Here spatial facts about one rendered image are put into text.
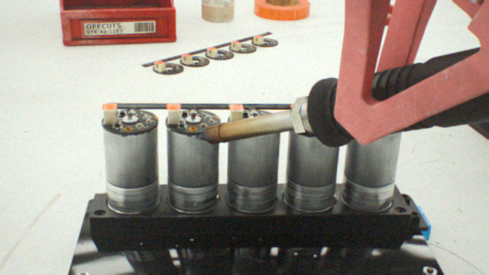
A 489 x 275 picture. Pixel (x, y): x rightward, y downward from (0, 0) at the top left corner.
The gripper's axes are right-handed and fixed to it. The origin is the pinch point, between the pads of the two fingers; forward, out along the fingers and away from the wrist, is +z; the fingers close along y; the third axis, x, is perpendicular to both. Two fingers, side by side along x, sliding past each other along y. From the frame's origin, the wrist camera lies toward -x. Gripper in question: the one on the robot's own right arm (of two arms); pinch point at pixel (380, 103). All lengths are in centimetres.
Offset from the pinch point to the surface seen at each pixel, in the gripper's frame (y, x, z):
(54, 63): -10.5, -25.9, 25.5
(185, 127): 0.0, -6.3, 7.9
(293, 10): -35.2, -21.5, 22.1
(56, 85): -7.7, -22.3, 23.6
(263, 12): -33.7, -23.6, 23.8
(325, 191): -4.3, -0.6, 8.3
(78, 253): 4.7, -5.6, 13.3
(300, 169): -3.5, -1.9, 7.8
